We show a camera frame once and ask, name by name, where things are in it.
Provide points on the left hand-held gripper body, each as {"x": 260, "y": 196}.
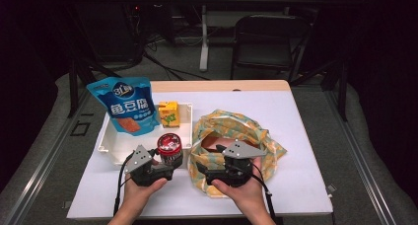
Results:
{"x": 141, "y": 175}

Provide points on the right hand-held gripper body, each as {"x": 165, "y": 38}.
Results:
{"x": 235, "y": 172}

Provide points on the red packet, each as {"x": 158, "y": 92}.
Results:
{"x": 210, "y": 142}

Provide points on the red-lidded dark jar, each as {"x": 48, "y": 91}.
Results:
{"x": 169, "y": 144}

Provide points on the orange-slice print cloth bag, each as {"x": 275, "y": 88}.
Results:
{"x": 230, "y": 126}

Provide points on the white plastic box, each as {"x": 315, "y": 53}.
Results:
{"x": 125, "y": 146}

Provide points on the yellow juice carton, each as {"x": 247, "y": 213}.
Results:
{"x": 169, "y": 114}

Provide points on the blue snack packet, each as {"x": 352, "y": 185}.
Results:
{"x": 131, "y": 110}

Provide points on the person's left hand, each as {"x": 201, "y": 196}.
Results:
{"x": 138, "y": 195}

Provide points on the person's right hand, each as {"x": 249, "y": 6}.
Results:
{"x": 246, "y": 195}

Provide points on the white table mat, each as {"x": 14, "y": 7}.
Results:
{"x": 295, "y": 152}

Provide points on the black folding chair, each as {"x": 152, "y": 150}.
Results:
{"x": 263, "y": 59}

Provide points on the black metal stand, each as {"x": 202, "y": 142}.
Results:
{"x": 73, "y": 93}
{"x": 343, "y": 93}

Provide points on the white desk leg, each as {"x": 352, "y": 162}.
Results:
{"x": 204, "y": 37}

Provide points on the black equipment case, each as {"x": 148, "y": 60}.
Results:
{"x": 108, "y": 34}

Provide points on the aluminium floor rail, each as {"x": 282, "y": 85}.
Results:
{"x": 49, "y": 156}
{"x": 358, "y": 154}

